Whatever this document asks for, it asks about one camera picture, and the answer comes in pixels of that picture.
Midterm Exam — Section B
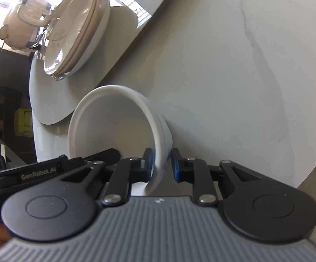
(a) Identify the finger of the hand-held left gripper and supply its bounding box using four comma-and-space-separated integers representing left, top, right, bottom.
0, 147, 122, 195

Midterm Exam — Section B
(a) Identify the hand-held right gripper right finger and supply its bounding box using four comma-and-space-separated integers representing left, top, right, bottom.
171, 147, 260, 207

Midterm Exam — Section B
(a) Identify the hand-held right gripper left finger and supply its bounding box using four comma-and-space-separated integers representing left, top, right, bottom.
60, 147, 154, 207

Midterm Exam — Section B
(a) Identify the large white bowl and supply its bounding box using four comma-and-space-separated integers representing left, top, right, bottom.
68, 85, 174, 197

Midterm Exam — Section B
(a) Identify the white plate with twig print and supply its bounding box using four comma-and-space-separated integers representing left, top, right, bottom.
43, 0, 97, 75

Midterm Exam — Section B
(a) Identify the white plate with pink flower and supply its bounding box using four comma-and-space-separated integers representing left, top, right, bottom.
53, 0, 111, 81

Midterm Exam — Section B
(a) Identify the stack of green plastic stools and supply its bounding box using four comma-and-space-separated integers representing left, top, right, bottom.
14, 109, 33, 136

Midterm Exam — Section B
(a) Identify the grey glass turntable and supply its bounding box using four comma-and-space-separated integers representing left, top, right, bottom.
29, 0, 180, 125

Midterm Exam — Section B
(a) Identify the grey cabinet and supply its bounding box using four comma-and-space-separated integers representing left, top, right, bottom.
0, 42, 31, 110

